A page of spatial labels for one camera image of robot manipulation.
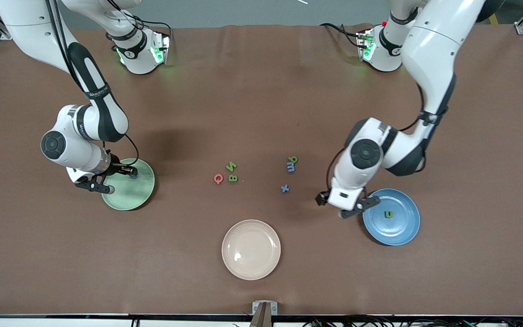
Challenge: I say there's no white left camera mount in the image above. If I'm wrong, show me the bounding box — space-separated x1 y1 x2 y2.
328 181 367 211

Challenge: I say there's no silver metal bracket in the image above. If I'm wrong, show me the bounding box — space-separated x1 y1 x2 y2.
252 301 278 316

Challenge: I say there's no light green plate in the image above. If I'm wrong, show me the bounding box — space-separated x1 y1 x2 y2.
102 158 156 211

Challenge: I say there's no brown table mat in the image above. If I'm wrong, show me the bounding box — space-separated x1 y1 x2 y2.
0 24 523 317

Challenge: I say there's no black left base cable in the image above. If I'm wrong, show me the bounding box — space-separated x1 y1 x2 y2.
320 22 363 48

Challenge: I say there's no blue plate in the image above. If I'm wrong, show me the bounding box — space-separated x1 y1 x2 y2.
362 188 421 246

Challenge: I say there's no beige plate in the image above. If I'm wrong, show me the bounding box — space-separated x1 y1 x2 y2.
222 219 281 281

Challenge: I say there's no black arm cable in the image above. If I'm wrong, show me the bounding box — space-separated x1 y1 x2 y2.
326 82 425 196
44 0 140 164

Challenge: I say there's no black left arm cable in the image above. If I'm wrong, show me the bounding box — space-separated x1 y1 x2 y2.
326 82 425 196

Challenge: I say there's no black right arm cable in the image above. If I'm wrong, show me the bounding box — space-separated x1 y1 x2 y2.
44 0 140 164

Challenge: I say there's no black base cable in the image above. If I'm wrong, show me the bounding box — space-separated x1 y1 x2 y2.
320 22 363 48
105 0 172 44

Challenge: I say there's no black right base cable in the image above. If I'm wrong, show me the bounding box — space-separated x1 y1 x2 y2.
105 0 172 44

